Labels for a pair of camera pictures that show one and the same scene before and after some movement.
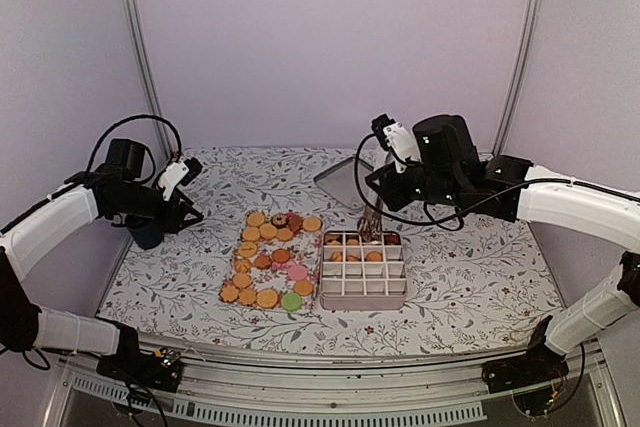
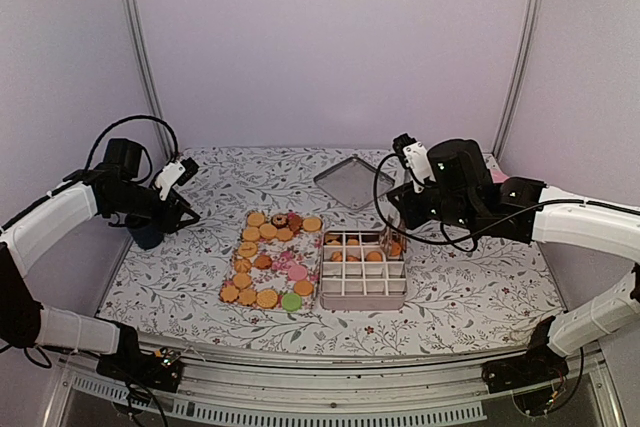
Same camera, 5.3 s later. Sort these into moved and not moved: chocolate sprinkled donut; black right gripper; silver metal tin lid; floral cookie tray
Moved: black right gripper
Not moved: floral cookie tray; silver metal tin lid; chocolate sprinkled donut
